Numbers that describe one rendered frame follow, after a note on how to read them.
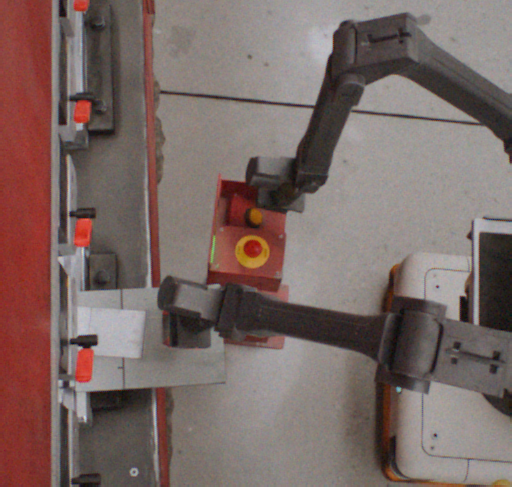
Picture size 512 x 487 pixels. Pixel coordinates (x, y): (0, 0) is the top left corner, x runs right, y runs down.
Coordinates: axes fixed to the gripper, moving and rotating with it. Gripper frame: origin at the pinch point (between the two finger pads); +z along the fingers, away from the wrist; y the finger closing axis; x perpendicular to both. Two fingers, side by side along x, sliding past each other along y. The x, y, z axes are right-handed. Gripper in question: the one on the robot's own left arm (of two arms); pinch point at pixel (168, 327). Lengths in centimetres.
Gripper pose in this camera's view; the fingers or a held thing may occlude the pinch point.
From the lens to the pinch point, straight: 154.8
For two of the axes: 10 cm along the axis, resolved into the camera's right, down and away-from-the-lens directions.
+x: 8.3, 1.2, 5.5
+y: 0.7, 9.5, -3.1
